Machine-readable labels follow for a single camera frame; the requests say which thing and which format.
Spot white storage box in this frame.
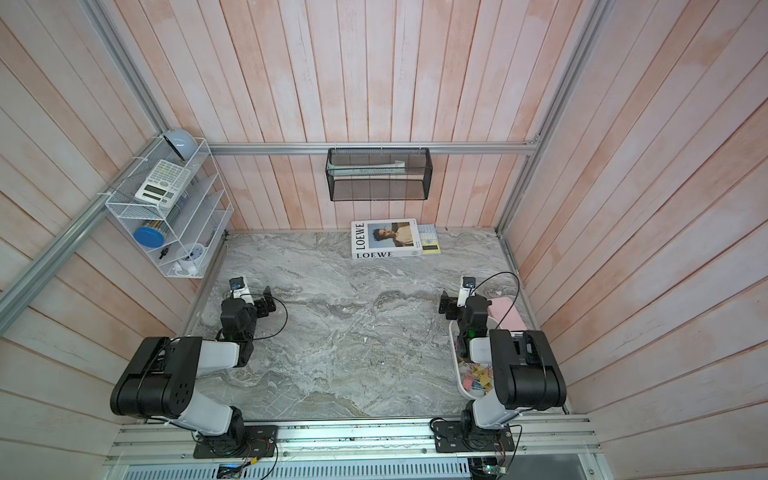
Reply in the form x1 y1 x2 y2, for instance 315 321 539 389
448 320 494 400

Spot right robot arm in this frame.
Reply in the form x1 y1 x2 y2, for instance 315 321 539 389
430 288 567 453

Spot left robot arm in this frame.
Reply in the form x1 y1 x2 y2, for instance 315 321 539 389
110 277 284 458

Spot small yellow book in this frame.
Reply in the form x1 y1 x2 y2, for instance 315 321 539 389
418 224 441 255

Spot white Loewe book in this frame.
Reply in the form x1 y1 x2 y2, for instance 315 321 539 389
351 218 423 260

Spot white tape roll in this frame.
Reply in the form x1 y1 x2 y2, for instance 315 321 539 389
174 243 206 276

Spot blue lid container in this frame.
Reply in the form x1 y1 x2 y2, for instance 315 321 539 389
133 220 167 249

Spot papers in mesh basket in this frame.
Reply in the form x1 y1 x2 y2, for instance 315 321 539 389
326 161 407 177

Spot white calculator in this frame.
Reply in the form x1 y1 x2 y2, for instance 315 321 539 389
134 160 192 209

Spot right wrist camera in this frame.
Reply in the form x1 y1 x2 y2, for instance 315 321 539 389
457 276 476 307

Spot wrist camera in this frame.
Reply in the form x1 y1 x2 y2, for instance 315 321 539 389
229 276 254 304
457 276 476 307

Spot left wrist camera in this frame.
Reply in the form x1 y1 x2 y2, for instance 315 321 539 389
229 276 254 304

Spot white wire shelf rack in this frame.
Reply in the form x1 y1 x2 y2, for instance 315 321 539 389
106 136 234 279

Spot black mesh wall basket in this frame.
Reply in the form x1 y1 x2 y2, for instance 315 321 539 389
325 147 433 202

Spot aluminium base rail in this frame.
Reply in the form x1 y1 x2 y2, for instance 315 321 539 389
104 412 612 479

